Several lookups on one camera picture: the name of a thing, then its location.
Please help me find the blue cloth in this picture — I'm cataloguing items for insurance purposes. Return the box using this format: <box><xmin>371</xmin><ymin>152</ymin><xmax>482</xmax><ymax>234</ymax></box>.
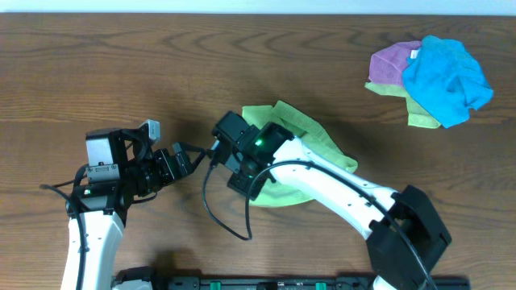
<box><xmin>402</xmin><ymin>35</ymin><xmax>494</xmax><ymax>128</ymax></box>

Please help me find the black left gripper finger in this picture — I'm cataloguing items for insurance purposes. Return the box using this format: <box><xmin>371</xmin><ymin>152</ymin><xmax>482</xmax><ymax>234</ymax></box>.
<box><xmin>173</xmin><ymin>142</ymin><xmax>210</xmax><ymax>155</ymax></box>
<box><xmin>190</xmin><ymin>152</ymin><xmax>206</xmax><ymax>173</ymax></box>

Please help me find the yellow-green cloth in pile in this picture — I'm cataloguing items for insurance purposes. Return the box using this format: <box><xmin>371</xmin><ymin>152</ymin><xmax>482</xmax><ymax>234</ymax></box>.
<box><xmin>364</xmin><ymin>82</ymin><xmax>441</xmax><ymax>129</ymax></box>

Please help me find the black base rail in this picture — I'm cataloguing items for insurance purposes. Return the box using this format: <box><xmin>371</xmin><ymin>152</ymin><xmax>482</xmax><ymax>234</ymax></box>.
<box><xmin>167</xmin><ymin>275</ymin><xmax>471</xmax><ymax>290</ymax></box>

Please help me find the purple cloth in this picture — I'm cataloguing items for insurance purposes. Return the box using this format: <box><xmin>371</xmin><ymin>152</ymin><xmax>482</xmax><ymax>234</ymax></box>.
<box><xmin>368</xmin><ymin>40</ymin><xmax>422</xmax><ymax>86</ymax></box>

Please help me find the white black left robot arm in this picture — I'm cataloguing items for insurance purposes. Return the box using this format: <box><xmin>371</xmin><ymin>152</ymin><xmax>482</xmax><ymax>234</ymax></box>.
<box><xmin>61</xmin><ymin>125</ymin><xmax>206</xmax><ymax>289</ymax></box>

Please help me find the light green cloth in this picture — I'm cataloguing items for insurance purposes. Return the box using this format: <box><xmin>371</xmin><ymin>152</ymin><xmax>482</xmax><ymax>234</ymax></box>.
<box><xmin>242</xmin><ymin>101</ymin><xmax>358</xmax><ymax>208</ymax></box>

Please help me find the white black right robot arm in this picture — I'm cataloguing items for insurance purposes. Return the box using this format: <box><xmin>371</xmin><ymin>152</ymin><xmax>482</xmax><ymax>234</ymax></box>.
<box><xmin>210</xmin><ymin>111</ymin><xmax>452</xmax><ymax>289</ymax></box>

